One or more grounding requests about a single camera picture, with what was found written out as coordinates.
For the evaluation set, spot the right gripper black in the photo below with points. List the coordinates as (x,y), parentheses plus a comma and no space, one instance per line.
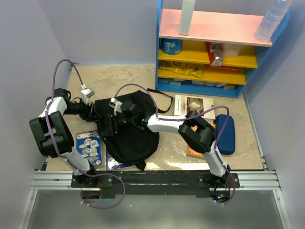
(108,130)

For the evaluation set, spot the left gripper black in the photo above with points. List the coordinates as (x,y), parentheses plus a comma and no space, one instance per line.
(88,114)

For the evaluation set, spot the black student backpack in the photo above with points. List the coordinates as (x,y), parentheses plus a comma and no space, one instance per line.
(130,145)

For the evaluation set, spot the blue cartoon book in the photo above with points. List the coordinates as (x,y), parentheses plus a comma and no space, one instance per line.
(89,146)

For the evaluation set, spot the purple book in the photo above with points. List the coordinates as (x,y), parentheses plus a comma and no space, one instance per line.
(112,164)

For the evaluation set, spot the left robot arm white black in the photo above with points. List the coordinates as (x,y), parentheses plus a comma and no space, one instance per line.
(54,139)

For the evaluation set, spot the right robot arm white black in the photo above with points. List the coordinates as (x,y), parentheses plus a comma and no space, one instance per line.
(195,131)

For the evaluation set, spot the yellow chips bag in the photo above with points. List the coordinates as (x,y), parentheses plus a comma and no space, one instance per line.
(184,68)

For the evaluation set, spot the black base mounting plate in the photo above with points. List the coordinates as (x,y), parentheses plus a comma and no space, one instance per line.
(172,183)

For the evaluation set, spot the white coffee cover book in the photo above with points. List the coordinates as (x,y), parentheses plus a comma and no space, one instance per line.
(184,104)

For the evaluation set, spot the orange treehouse book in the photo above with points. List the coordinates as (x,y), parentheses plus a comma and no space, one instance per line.
(191,152)

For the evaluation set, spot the blue round tin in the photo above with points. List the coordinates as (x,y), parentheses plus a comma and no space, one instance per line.
(171,46)

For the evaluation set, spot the blue pencil case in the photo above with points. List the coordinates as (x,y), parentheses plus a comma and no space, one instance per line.
(226,144)

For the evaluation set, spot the colourful wooden shelf unit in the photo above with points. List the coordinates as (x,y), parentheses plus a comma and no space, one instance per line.
(213,27)

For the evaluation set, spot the red flat packet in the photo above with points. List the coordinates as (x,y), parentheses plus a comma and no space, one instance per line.
(222,68)

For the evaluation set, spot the white tall bottle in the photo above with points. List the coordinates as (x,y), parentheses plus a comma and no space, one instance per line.
(186,16)

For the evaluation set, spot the white plastic tub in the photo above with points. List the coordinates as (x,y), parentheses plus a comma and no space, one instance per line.
(231,50)

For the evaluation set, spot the clear plastic water bottle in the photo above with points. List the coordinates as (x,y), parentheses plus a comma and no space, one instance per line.
(271,20)

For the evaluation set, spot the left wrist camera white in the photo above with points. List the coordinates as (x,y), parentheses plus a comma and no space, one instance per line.
(86,94)

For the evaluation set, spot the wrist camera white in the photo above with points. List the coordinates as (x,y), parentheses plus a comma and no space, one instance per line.
(86,94)
(116,105)

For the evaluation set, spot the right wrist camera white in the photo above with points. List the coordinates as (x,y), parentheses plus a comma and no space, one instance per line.
(116,105)

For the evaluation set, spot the aluminium rail frame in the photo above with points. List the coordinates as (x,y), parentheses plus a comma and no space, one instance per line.
(258,203)

